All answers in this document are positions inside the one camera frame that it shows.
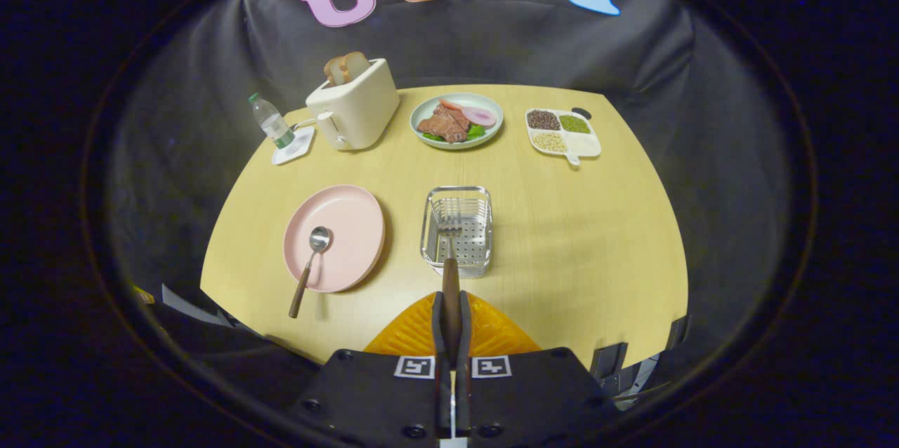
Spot pink round plate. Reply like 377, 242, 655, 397
283, 185, 386, 294

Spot clear plastic water bottle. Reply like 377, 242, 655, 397
248, 92, 296, 150

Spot metal wire cutlery basket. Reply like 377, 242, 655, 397
420, 185, 494, 279

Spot wooden handled fork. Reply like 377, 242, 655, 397
437, 199, 464, 364

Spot pale green food plate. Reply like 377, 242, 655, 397
410, 93, 504, 150

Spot white divided condiment dish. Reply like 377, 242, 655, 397
525, 108, 603, 166

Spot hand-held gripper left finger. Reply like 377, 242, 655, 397
291, 291, 454, 442

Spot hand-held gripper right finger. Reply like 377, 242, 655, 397
453, 291, 619, 442

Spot white square coaster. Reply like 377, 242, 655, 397
272, 126, 316, 166

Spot grey woven strap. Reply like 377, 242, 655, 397
162, 284, 232, 327

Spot cream white toaster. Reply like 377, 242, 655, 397
306, 58, 401, 152

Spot green lettuce leaf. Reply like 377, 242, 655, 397
421, 124, 487, 143

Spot pink ham slice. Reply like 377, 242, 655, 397
461, 106, 498, 128

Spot wooden handled spoon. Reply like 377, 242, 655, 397
288, 226, 332, 319

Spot brown meat slices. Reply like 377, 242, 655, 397
416, 105, 470, 144

